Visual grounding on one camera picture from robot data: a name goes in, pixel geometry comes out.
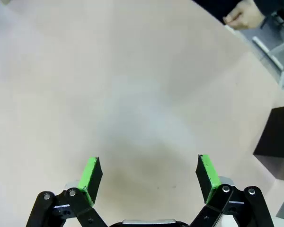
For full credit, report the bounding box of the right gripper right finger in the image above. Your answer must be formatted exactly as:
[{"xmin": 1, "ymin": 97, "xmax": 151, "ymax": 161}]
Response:
[{"xmin": 190, "ymin": 154, "xmax": 275, "ymax": 227}]

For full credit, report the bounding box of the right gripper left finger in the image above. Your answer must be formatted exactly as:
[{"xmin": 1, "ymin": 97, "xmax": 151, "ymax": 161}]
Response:
[{"xmin": 26, "ymin": 156, "xmax": 107, "ymax": 227}]

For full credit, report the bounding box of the person's left forearm dark sleeve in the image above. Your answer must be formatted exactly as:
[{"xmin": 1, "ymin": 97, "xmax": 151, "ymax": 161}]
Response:
[{"xmin": 250, "ymin": 0, "xmax": 284, "ymax": 18}]

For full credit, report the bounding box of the person's left hand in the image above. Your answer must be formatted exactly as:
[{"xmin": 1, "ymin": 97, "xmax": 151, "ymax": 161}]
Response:
[{"xmin": 223, "ymin": 4, "xmax": 267, "ymax": 31}]

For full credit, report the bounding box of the black open box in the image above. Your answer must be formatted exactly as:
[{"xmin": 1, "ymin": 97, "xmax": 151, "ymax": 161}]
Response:
[{"xmin": 252, "ymin": 105, "xmax": 284, "ymax": 183}]

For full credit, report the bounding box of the person in black clothes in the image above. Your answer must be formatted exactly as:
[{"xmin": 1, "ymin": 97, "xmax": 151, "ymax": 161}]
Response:
[{"xmin": 193, "ymin": 0, "xmax": 242, "ymax": 24}]

